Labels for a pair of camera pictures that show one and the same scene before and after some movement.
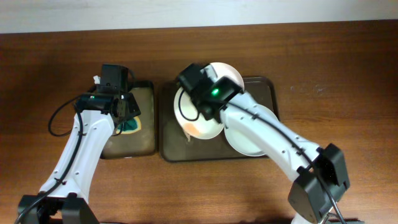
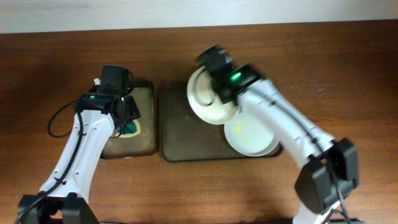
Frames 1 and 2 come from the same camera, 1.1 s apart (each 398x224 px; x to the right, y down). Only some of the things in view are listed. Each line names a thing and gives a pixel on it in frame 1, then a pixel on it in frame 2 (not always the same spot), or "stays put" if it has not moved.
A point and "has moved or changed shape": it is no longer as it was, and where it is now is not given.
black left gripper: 135,111 stays put
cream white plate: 191,121 has moved or changed shape
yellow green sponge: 130,126 has moved or changed shape
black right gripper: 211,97 -> 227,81
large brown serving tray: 175,145 stays put
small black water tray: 142,143 stays put
